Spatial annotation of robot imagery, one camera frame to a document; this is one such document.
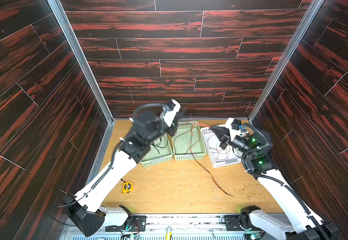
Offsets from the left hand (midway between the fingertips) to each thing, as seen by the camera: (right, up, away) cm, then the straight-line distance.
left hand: (180, 113), depth 63 cm
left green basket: (-12, -20, +39) cm, 46 cm away
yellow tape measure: (-29, -40, +21) cm, 54 cm away
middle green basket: (+5, -14, +21) cm, 26 cm away
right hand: (+16, -4, +3) cm, 16 cm away
